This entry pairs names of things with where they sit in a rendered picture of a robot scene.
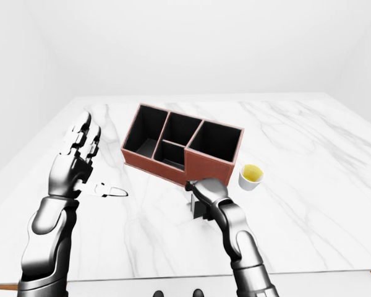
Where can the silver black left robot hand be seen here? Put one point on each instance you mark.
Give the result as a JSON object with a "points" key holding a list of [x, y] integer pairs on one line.
{"points": [[63, 178]]}

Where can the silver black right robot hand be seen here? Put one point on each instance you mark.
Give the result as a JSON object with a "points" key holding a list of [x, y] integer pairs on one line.
{"points": [[208, 190]]}

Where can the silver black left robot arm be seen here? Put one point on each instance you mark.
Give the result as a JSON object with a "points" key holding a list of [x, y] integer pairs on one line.
{"points": [[46, 241]]}

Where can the red-brown desk caddy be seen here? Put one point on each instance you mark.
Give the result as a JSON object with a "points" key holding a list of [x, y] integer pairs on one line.
{"points": [[185, 143]]}

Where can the white cup with yellow liquid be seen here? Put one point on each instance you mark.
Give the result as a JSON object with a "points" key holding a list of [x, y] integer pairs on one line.
{"points": [[250, 177]]}

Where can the small dark rounded shape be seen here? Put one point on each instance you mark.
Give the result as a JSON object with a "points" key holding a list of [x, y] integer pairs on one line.
{"points": [[198, 293], [158, 293]]}

